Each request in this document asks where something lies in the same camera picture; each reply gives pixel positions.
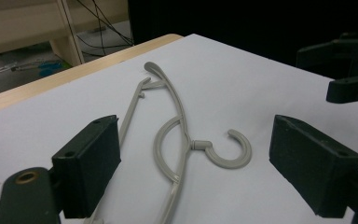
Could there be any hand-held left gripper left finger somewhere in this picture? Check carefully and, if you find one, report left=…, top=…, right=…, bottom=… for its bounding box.
left=51, top=115, right=122, bottom=219

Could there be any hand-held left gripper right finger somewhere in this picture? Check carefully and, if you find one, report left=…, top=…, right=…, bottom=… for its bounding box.
left=268, top=114, right=358, bottom=218

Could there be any grey plastic clothes hanger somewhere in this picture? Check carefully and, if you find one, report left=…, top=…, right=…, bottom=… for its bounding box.
left=83, top=61, right=253, bottom=224

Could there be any black curtain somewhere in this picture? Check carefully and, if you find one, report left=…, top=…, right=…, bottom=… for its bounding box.
left=127, top=0, right=358, bottom=80

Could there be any black cable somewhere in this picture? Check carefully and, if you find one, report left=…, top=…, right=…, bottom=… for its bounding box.
left=76, top=0, right=135, bottom=57

